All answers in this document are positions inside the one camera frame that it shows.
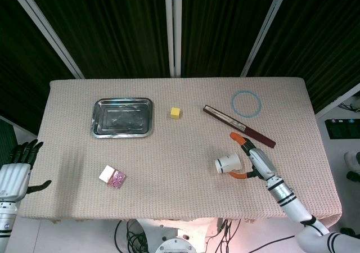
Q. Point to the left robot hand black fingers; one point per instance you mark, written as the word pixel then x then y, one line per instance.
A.
pixel 14 180

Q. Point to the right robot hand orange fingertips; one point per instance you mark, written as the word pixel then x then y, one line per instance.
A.
pixel 261 163

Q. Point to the white paper cup blue print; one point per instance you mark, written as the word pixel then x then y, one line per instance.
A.
pixel 229 163

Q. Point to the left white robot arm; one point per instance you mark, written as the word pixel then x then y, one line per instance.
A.
pixel 7 222

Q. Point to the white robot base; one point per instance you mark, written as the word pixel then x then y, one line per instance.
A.
pixel 174 240

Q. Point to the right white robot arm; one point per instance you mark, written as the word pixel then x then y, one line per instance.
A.
pixel 292 205

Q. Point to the dark red folded fan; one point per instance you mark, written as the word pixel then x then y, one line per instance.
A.
pixel 256 136

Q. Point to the pink waffle-weave tablecloth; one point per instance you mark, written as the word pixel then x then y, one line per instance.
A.
pixel 174 157

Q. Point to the white wheeled equipment base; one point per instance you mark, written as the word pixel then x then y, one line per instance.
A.
pixel 353 160

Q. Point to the yellow foam cube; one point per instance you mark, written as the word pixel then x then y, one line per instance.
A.
pixel 175 113

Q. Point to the dark pleated curtain panel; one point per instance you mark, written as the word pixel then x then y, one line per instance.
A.
pixel 112 31
pixel 17 67
pixel 323 39
pixel 222 31

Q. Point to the rectangular stainless steel tray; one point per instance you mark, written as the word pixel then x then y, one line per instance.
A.
pixel 123 121

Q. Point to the white partition frame post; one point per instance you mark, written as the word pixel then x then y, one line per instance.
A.
pixel 173 31
pixel 46 31
pixel 265 31
pixel 332 103

